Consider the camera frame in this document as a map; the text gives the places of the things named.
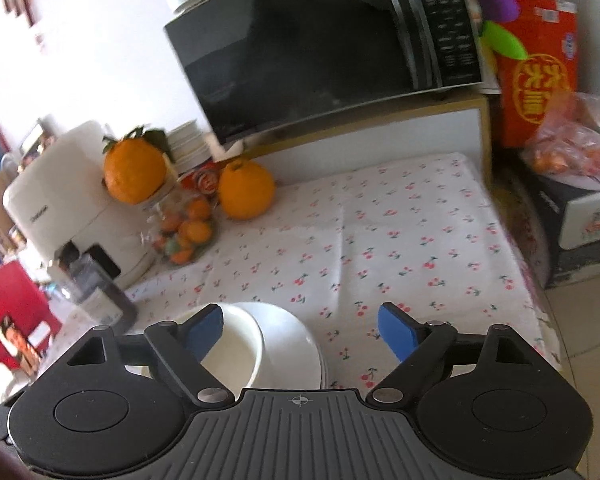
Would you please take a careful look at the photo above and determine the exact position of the white air fryer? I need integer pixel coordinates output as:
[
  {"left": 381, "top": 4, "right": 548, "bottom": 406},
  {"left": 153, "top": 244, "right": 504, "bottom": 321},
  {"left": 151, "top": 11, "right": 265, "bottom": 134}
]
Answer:
[{"left": 2, "top": 120, "right": 156, "bottom": 291}]

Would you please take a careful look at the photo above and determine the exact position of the cream bowl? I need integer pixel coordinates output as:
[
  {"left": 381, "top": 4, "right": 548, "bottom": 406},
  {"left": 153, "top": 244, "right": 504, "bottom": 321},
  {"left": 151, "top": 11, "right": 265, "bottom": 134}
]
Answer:
[{"left": 172, "top": 305, "right": 266, "bottom": 393}]

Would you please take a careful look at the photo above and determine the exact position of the large orange with leaves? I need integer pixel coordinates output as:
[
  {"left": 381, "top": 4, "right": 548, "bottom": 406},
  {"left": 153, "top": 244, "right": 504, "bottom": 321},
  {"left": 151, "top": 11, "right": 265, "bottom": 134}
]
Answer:
[{"left": 102, "top": 127, "right": 171, "bottom": 205}]

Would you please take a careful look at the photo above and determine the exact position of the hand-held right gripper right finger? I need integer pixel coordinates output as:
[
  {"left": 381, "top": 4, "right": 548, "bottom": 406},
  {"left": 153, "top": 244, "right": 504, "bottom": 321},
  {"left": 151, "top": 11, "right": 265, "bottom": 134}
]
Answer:
[{"left": 371, "top": 302, "right": 532, "bottom": 407}]

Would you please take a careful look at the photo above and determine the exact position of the bag of small tangerines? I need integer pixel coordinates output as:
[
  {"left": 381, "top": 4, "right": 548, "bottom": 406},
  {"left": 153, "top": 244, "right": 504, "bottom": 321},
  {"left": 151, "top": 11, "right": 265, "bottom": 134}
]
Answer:
[{"left": 140, "top": 180, "right": 221, "bottom": 271}]

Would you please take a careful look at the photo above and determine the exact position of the purple plastic utensil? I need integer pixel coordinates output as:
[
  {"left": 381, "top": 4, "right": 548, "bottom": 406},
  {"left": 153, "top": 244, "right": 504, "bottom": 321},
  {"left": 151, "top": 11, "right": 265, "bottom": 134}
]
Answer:
[{"left": 480, "top": 0, "right": 521, "bottom": 22}]

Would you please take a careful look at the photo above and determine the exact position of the plastic bag of oranges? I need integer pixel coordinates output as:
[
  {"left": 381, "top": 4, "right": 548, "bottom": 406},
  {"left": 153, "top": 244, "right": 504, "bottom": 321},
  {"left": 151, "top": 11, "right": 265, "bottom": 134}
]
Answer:
[{"left": 520, "top": 92, "right": 600, "bottom": 183}]

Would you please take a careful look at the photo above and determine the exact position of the dark glass jar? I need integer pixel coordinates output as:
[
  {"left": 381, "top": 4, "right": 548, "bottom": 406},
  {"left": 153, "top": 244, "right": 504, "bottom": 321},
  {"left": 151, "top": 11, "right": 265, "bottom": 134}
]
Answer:
[{"left": 55, "top": 252, "right": 138, "bottom": 333}]

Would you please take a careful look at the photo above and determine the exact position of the red plastic stool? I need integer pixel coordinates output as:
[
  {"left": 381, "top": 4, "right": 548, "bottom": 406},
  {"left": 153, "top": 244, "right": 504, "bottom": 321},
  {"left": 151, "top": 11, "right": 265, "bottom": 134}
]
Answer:
[{"left": 0, "top": 260, "right": 63, "bottom": 371}]

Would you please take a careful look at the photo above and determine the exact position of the cherry print tablecloth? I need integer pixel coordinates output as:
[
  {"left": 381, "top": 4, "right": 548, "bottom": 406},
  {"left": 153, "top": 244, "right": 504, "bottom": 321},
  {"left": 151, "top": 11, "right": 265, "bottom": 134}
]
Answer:
[{"left": 45, "top": 152, "right": 563, "bottom": 391}]

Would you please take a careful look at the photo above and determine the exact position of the dark cardboard box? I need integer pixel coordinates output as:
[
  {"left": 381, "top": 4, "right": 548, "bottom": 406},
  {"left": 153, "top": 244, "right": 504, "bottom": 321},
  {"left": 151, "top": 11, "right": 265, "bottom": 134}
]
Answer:
[{"left": 520, "top": 160, "right": 600, "bottom": 291}]

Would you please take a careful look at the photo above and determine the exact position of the large orange fruit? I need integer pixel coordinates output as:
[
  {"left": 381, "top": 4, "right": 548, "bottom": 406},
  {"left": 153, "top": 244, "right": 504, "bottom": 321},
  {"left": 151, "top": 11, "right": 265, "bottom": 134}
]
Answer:
[{"left": 218, "top": 157, "right": 276, "bottom": 221}]

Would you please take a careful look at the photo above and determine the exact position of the red gift box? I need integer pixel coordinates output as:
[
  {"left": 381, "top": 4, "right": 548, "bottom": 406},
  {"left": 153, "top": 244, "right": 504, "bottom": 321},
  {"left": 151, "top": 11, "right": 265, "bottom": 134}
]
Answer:
[{"left": 492, "top": 0, "right": 579, "bottom": 148}]

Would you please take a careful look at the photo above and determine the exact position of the red printed can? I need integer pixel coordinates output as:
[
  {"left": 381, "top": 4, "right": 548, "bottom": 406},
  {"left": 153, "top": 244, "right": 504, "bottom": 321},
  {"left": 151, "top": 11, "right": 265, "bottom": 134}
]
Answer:
[{"left": 180, "top": 160, "right": 231, "bottom": 196}]

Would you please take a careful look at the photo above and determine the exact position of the green plastic utensil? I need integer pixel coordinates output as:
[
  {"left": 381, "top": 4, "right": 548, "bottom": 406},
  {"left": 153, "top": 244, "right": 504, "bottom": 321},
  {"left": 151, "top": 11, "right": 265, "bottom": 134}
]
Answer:
[{"left": 482, "top": 21, "right": 528, "bottom": 58}]

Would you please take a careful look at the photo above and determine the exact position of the black microwave oven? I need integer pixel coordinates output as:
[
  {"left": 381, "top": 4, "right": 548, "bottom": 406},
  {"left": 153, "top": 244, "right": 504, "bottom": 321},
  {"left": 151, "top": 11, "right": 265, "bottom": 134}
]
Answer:
[{"left": 164, "top": 0, "right": 483, "bottom": 146}]

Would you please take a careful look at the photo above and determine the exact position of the stack of white bowls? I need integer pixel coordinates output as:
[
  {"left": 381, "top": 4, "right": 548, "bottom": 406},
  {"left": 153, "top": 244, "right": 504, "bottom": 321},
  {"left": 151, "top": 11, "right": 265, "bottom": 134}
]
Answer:
[{"left": 167, "top": 120, "right": 213, "bottom": 173}]

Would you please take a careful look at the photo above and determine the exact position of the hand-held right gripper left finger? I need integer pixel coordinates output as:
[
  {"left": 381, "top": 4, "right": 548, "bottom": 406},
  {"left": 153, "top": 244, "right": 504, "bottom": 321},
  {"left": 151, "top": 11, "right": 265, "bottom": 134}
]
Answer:
[{"left": 66, "top": 302, "right": 233, "bottom": 408}]

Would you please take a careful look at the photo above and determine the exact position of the white bowl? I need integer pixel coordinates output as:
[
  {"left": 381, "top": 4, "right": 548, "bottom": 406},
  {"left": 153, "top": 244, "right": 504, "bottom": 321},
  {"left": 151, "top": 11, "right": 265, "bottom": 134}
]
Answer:
[{"left": 230, "top": 301, "right": 324, "bottom": 391}]

